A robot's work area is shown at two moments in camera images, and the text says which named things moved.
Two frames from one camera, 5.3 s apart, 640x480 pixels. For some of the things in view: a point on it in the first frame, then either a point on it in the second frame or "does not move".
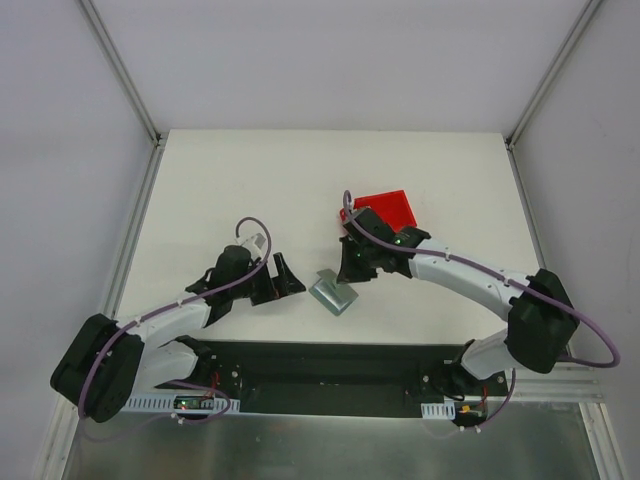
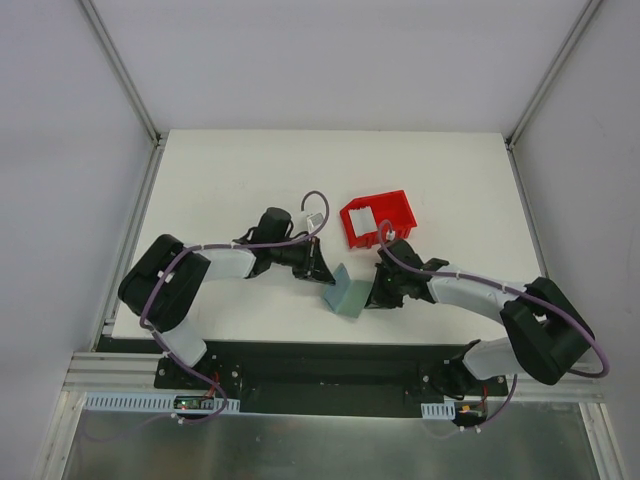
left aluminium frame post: [123, 77] does not move
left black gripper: [267, 286] -> [308, 259]
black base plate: [352, 379] does not move
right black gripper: [360, 256] -> [382, 284]
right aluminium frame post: [512, 137] does not move
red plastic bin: [393, 206] does not move
